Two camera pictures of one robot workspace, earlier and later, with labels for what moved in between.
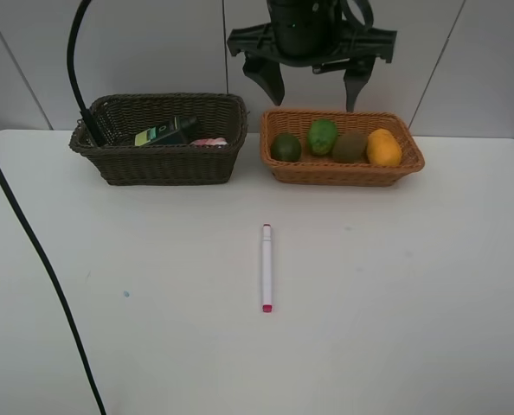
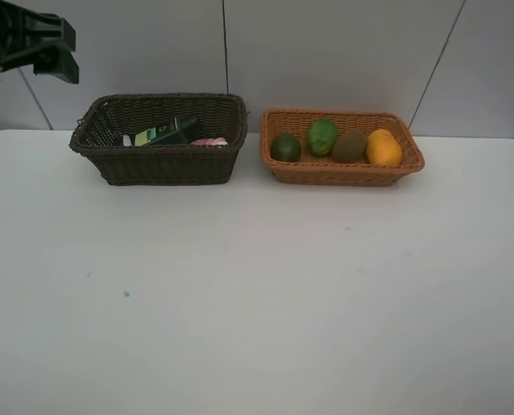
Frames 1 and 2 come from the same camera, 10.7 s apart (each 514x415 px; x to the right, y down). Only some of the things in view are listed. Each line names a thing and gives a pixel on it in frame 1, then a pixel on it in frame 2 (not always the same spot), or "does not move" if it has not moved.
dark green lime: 285,148 does not move
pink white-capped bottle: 207,142 does not move
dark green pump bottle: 182,130 does not move
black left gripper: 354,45 → 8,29
